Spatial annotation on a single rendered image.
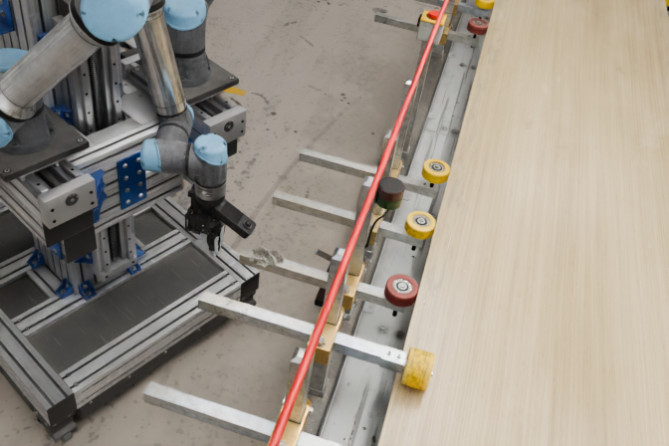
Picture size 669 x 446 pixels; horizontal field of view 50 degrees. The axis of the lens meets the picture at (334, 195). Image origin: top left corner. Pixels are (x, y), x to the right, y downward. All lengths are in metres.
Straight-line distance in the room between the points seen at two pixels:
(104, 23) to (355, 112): 2.59
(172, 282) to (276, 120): 1.40
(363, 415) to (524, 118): 1.14
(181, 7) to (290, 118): 1.87
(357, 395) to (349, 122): 2.17
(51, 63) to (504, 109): 1.50
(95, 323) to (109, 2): 1.37
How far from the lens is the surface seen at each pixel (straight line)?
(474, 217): 2.00
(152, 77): 1.68
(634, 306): 1.95
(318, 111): 3.87
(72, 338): 2.51
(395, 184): 1.61
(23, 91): 1.62
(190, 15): 1.99
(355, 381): 1.91
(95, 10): 1.44
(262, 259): 1.80
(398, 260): 2.21
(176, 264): 2.69
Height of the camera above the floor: 2.18
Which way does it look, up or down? 41 degrees down
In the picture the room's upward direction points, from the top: 9 degrees clockwise
